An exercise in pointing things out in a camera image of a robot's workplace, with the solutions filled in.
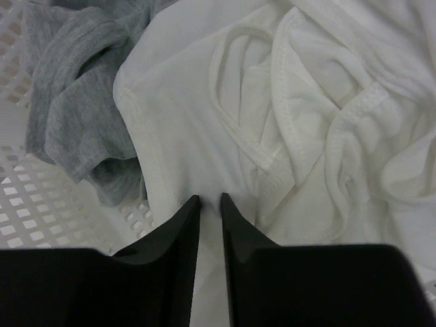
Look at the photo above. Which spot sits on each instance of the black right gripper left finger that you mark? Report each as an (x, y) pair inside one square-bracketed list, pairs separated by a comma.
[(148, 283)]

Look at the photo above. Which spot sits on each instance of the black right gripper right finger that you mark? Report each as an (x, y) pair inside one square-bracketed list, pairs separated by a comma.
[(316, 285)]

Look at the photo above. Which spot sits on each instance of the white tank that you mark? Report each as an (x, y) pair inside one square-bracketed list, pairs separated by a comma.
[(196, 96), (353, 86)]

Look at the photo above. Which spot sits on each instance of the grey tank top in basket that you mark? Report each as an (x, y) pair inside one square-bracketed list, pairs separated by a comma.
[(73, 51)]

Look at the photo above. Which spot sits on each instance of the white tank top in basket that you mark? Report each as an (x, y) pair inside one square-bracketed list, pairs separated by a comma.
[(353, 86)]

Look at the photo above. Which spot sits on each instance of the white plastic laundry basket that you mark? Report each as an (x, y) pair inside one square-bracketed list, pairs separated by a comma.
[(40, 205)]

